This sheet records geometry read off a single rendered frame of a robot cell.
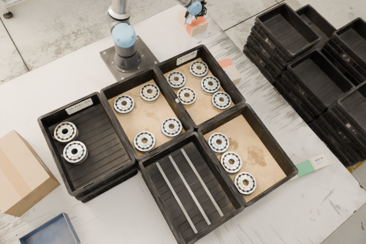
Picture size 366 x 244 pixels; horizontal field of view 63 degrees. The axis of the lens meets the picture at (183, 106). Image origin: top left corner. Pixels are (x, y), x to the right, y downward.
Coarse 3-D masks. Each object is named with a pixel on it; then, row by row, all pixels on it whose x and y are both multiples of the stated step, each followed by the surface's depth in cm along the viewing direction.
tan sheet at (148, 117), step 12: (132, 96) 153; (144, 108) 151; (156, 108) 151; (168, 108) 152; (120, 120) 147; (132, 120) 148; (144, 120) 148; (156, 120) 149; (132, 132) 145; (156, 132) 146; (132, 144) 142; (156, 144) 143
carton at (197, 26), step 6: (180, 12) 188; (180, 18) 189; (192, 18) 187; (198, 18) 187; (204, 18) 187; (186, 24) 186; (192, 24) 185; (198, 24) 185; (204, 24) 186; (186, 30) 191; (192, 30) 184; (198, 30) 188; (204, 30) 192; (192, 36) 190
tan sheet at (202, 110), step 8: (168, 72) 161; (184, 72) 162; (208, 72) 163; (176, 80) 160; (192, 80) 160; (200, 80) 161; (192, 88) 158; (200, 96) 156; (208, 96) 157; (200, 104) 154; (208, 104) 155; (232, 104) 156; (192, 112) 152; (200, 112) 152; (208, 112) 153; (216, 112) 153; (200, 120) 150
